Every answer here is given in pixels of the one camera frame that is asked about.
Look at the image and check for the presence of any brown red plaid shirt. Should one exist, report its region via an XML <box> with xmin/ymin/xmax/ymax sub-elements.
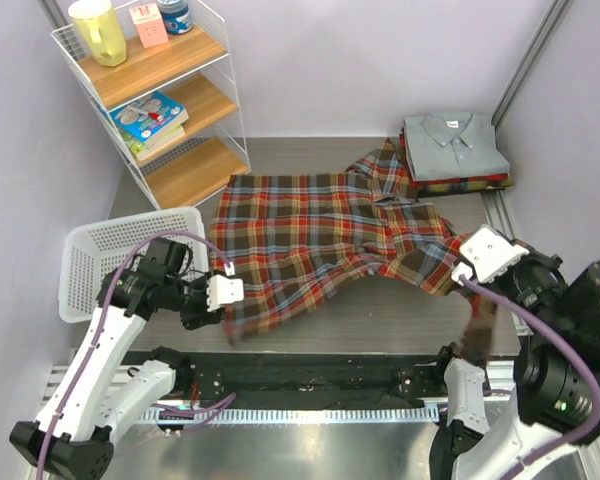
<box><xmin>210</xmin><ymin>140</ymin><xmax>497</xmax><ymax>365</ymax></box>

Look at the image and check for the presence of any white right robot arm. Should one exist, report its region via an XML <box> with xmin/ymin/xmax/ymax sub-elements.
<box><xmin>429</xmin><ymin>245</ymin><xmax>600</xmax><ymax>479</ymax></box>

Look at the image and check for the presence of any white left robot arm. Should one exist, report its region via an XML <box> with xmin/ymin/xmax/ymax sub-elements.
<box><xmin>9</xmin><ymin>231</ymin><xmax>244</xmax><ymax>479</ymax></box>

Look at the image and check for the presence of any white plastic basket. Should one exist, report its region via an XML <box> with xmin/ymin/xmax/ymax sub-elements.
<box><xmin>58</xmin><ymin>207</ymin><xmax>205</xmax><ymax>324</ymax></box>

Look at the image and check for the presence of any folded grey shirt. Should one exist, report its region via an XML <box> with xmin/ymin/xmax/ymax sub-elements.
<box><xmin>404</xmin><ymin>111</ymin><xmax>510</xmax><ymax>181</ymax></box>

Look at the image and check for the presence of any green book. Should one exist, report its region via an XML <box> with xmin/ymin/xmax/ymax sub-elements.
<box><xmin>118</xmin><ymin>125</ymin><xmax>185</xmax><ymax>163</ymax></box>

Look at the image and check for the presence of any blue book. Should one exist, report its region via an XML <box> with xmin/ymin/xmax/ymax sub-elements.
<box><xmin>111</xmin><ymin>91</ymin><xmax>189</xmax><ymax>141</ymax></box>

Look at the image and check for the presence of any blue white jar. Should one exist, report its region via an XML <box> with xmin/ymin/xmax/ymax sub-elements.
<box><xmin>156</xmin><ymin>0</ymin><xmax>193</xmax><ymax>35</ymax></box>

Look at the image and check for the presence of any pink box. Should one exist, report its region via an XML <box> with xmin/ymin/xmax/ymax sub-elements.
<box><xmin>129</xmin><ymin>2</ymin><xmax>169</xmax><ymax>49</ymax></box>

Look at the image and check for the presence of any yellow pitcher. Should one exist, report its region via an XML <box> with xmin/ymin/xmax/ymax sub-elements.
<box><xmin>68</xmin><ymin>0</ymin><xmax>127</xmax><ymax>67</ymax></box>

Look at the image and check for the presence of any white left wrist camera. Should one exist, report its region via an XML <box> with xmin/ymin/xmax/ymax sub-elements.
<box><xmin>206</xmin><ymin>262</ymin><xmax>244</xmax><ymax>312</ymax></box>

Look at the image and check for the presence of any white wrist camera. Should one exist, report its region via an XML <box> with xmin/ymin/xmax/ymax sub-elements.
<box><xmin>451</xmin><ymin>225</ymin><xmax>530</xmax><ymax>285</ymax></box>
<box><xmin>206</xmin><ymin>262</ymin><xmax>244</xmax><ymax>312</ymax></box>

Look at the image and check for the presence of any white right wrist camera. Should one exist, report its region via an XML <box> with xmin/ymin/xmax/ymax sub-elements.
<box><xmin>451</xmin><ymin>225</ymin><xmax>530</xmax><ymax>285</ymax></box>

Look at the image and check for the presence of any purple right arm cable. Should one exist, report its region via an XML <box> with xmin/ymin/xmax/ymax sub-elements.
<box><xmin>454</xmin><ymin>273</ymin><xmax>600</xmax><ymax>480</ymax></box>

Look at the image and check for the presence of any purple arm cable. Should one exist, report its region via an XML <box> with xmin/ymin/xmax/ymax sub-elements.
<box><xmin>454</xmin><ymin>273</ymin><xmax>600</xmax><ymax>480</ymax></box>
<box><xmin>34</xmin><ymin>231</ymin><xmax>237</xmax><ymax>480</ymax></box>

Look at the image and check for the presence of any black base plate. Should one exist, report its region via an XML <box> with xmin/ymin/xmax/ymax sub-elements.
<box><xmin>172</xmin><ymin>352</ymin><xmax>446</xmax><ymax>411</ymax></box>

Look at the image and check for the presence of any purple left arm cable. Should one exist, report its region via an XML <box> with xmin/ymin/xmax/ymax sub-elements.
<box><xmin>34</xmin><ymin>231</ymin><xmax>237</xmax><ymax>480</ymax></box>

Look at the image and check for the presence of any white slotted cable duct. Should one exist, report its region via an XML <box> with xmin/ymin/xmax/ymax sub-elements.
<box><xmin>136</xmin><ymin>405</ymin><xmax>439</xmax><ymax>427</ymax></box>

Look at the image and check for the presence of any white wire wooden shelf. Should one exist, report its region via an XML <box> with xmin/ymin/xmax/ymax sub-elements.
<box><xmin>51</xmin><ymin>1</ymin><xmax>251</xmax><ymax>209</ymax></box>

